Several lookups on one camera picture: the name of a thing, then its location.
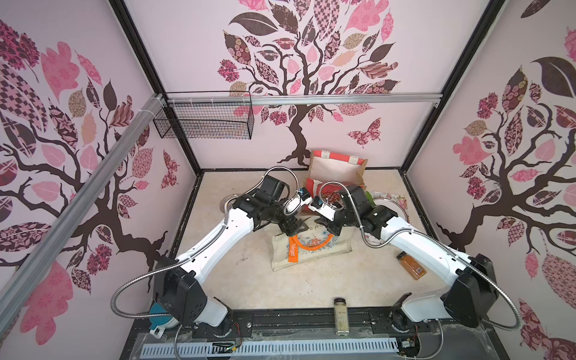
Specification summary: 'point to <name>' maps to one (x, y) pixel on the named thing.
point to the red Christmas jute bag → (330, 173)
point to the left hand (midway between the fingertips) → (299, 223)
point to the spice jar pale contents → (341, 316)
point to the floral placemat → (400, 199)
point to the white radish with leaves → (370, 199)
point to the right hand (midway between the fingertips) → (318, 215)
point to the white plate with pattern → (399, 210)
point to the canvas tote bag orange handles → (307, 246)
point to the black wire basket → (208, 115)
